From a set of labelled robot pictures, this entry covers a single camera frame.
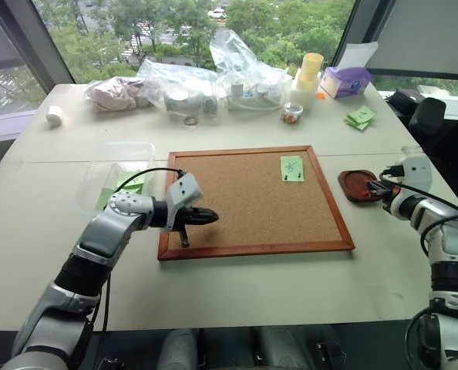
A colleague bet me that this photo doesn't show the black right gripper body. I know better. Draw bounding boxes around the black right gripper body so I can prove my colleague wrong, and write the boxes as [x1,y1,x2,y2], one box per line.
[382,180,402,203]

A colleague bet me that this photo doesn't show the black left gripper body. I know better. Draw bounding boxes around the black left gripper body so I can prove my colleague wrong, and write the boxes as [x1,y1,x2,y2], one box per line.
[172,206,200,248]

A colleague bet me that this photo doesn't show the brown wooden tray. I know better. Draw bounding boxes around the brown wooden tray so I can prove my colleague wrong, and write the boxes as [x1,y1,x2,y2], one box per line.
[337,168,385,204]

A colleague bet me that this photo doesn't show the green sticky note stack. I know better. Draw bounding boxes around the green sticky note stack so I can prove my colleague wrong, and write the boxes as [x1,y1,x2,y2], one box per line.
[343,105,378,132]

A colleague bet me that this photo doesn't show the clear plastic box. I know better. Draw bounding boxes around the clear plastic box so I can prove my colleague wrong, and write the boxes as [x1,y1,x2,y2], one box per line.
[73,140,157,214]

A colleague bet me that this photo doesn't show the purple tissue box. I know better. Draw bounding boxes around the purple tissue box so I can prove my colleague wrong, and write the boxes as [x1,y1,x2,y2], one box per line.
[320,66,374,99]

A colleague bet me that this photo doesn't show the clear jar of coloured pushpins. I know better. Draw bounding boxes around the clear jar of coloured pushpins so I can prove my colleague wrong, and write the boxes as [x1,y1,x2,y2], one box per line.
[281,101,305,126]

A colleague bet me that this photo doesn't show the wood-framed cork board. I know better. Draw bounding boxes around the wood-framed cork board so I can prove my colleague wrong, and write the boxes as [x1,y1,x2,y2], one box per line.
[157,145,356,262]

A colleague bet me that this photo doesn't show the green notes pile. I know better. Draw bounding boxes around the green notes pile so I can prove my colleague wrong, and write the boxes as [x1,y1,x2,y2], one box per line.
[95,170,144,211]

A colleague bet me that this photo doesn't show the black office chair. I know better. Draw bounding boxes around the black office chair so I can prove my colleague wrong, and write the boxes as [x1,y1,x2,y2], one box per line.
[408,96,458,217]

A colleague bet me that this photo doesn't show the black bag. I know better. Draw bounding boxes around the black bag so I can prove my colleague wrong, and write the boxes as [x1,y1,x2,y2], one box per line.
[387,89,427,113]

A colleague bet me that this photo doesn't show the white plastic container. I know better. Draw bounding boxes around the white plastic container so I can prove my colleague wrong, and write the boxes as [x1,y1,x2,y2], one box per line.
[289,69,319,113]

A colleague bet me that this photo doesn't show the clear bag of grey parts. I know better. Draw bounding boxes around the clear bag of grey parts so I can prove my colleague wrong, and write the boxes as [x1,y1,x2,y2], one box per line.
[136,58,221,125]

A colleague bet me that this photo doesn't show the white tissue sheet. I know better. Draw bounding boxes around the white tissue sheet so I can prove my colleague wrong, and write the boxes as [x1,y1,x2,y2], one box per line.
[333,40,379,71]

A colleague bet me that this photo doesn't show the grey rounded shape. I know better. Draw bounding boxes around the grey rounded shape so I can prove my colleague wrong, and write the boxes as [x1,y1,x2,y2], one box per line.
[161,328,200,370]

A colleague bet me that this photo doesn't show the cream plastic cup stack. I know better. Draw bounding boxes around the cream plastic cup stack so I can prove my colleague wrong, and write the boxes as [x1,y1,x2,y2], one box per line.
[298,52,325,82]

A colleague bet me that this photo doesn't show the bag with pink items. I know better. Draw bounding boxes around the bag with pink items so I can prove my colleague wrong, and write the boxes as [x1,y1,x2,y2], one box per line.
[83,76,150,113]

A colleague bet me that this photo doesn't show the large clear plastic bag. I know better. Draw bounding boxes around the large clear plastic bag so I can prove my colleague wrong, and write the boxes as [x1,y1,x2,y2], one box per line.
[208,29,293,113]

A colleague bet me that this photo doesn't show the white tape roll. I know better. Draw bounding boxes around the white tape roll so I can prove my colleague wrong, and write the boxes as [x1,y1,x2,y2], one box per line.
[45,104,65,129]

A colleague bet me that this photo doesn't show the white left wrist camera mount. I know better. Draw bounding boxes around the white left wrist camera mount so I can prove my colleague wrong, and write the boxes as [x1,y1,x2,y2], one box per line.
[160,173,205,233]

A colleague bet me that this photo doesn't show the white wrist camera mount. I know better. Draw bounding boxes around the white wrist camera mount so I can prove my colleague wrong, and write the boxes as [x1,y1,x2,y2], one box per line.
[160,173,205,233]
[399,153,433,194]

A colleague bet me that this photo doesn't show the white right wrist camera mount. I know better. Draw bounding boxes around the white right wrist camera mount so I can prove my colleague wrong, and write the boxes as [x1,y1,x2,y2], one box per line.
[399,153,433,194]

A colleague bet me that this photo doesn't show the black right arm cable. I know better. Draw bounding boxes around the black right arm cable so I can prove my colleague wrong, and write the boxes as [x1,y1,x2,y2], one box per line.
[379,164,458,258]

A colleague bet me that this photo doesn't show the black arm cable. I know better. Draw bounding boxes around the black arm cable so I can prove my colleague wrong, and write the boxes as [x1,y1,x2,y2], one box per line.
[85,167,187,340]
[379,164,458,258]

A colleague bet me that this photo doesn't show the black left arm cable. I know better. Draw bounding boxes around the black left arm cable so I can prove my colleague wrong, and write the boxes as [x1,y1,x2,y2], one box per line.
[85,167,187,340]

